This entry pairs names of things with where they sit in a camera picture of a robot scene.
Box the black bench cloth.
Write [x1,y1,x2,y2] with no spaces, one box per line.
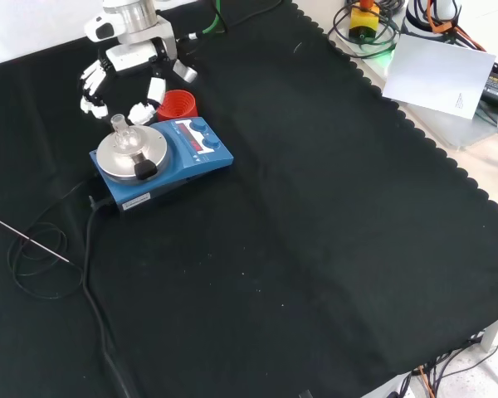
[0,0,498,398]

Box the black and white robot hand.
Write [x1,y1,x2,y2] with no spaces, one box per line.
[80,39,170,126]

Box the thin black probe cable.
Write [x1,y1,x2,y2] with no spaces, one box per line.
[7,177,94,301]

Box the orange cable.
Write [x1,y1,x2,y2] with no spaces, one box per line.
[425,0,487,53]

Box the heater with blue base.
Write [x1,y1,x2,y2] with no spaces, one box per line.
[88,116,235,216]

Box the thick black power cable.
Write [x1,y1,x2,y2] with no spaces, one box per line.
[81,197,143,398]

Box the thin metal probe rod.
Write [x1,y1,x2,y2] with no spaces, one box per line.
[0,210,71,265]

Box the clear round-bottom glass flask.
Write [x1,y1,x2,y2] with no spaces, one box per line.
[110,114,139,152]

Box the green cable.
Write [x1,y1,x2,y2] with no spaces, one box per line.
[201,0,228,36]

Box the pale board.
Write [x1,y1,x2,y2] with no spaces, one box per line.
[381,33,498,122]

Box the red ribbed plastic cup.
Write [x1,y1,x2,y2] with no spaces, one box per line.
[156,90,199,123]

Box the yellow stop button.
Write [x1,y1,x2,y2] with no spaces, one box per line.
[348,0,383,43]

